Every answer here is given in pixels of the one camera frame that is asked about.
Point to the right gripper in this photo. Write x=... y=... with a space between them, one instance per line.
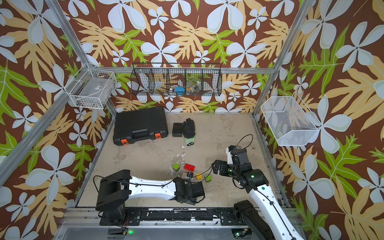
x=224 y=164

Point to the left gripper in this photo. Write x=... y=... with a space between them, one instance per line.
x=194 y=201

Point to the lime lego brick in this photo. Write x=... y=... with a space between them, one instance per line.
x=176 y=166
x=208 y=177

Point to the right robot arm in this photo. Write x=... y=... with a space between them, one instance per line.
x=275 y=225

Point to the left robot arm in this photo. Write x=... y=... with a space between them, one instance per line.
x=117 y=188

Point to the yellow lego brick upper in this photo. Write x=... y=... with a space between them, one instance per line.
x=199 y=176

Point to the red 2x4 lego brick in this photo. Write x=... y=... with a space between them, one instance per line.
x=189 y=168

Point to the small black box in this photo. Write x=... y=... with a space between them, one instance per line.
x=177 y=130

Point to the black and green glove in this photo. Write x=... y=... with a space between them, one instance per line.
x=189 y=131

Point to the white mesh basket right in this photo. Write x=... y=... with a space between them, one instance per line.
x=290 y=119

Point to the black plastic tool case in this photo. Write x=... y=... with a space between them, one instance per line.
x=145 y=124

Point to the blue object in basket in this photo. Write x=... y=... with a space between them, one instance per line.
x=180 y=91

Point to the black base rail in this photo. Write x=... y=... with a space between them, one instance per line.
x=137 y=216

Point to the black wire basket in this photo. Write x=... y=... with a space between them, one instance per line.
x=161 y=80

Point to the white wire basket left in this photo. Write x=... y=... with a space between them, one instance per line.
x=91 y=88

